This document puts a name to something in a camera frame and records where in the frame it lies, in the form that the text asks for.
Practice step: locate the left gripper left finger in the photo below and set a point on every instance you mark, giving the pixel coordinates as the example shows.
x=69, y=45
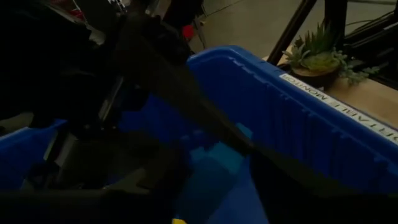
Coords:
x=149, y=199

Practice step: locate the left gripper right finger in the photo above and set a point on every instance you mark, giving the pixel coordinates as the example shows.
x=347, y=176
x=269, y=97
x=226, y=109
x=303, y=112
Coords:
x=304, y=199

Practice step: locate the yellow rectangular block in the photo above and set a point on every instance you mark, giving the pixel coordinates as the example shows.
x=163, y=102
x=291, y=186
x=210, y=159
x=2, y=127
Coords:
x=179, y=221

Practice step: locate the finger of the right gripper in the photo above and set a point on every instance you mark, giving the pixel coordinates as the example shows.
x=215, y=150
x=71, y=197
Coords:
x=109, y=155
x=180, y=87

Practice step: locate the artificial potted plant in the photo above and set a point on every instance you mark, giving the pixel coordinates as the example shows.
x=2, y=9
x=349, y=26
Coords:
x=320, y=59

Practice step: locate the blue rectangular block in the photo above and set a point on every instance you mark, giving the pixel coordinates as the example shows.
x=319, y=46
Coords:
x=214, y=174

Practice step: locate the white bin label strip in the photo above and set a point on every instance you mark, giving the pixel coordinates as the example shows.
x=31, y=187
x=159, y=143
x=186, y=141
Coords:
x=342, y=105

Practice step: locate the blue plastic bin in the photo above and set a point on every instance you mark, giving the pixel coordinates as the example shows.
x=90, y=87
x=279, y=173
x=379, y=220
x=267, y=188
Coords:
x=295, y=124

